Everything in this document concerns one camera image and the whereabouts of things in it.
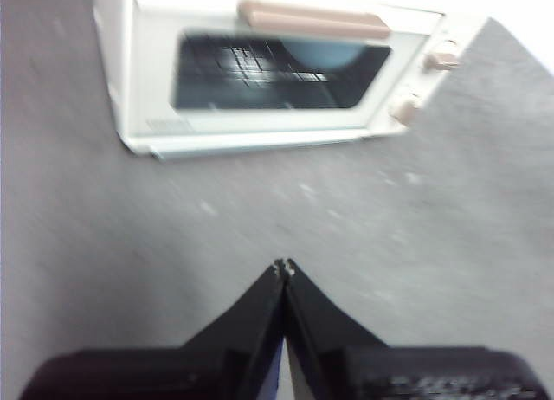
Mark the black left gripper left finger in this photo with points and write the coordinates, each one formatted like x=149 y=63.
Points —
x=173 y=374

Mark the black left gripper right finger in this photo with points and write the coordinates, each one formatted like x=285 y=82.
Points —
x=411 y=374

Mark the beige oven knob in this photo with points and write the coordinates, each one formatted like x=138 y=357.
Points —
x=439 y=59
x=406 y=111

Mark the cream toaster oven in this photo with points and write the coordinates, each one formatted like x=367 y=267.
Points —
x=114 y=49

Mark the metal crumb tray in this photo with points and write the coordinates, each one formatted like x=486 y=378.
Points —
x=242 y=143

